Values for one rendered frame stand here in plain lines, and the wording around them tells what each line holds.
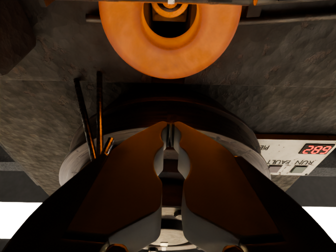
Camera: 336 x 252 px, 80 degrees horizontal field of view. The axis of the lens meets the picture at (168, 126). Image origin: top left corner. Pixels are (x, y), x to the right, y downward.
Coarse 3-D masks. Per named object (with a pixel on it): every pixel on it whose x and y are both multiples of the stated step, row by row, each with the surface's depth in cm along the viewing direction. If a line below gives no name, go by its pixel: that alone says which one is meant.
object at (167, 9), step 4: (160, 4) 29; (164, 4) 29; (168, 4) 29; (172, 4) 29; (176, 4) 29; (180, 4) 30; (164, 8) 30; (168, 8) 29; (172, 8) 29; (176, 8) 30
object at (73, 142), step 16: (128, 96) 44; (144, 96) 42; (160, 96) 42; (176, 96) 42; (192, 96) 43; (208, 96) 46; (112, 112) 38; (224, 112) 37; (80, 128) 41; (256, 144) 44
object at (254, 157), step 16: (128, 112) 36; (144, 112) 35; (160, 112) 34; (176, 112) 35; (192, 112) 35; (208, 112) 37; (112, 128) 33; (128, 128) 31; (144, 128) 31; (208, 128) 32; (224, 128) 36; (240, 128) 40; (80, 144) 34; (224, 144) 34; (240, 144) 34; (64, 160) 38; (80, 160) 38; (256, 160) 37; (64, 176) 42
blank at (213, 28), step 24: (120, 24) 23; (144, 24) 24; (192, 24) 25; (216, 24) 23; (120, 48) 25; (144, 48) 25; (168, 48) 25; (192, 48) 25; (216, 48) 25; (144, 72) 27; (168, 72) 27; (192, 72) 27
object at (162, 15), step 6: (156, 6) 31; (186, 6) 30; (156, 12) 31; (162, 12) 31; (168, 12) 31; (174, 12) 31; (180, 12) 31; (186, 12) 31; (156, 18) 32; (162, 18) 32; (168, 18) 32; (174, 18) 32; (180, 18) 32; (186, 18) 32
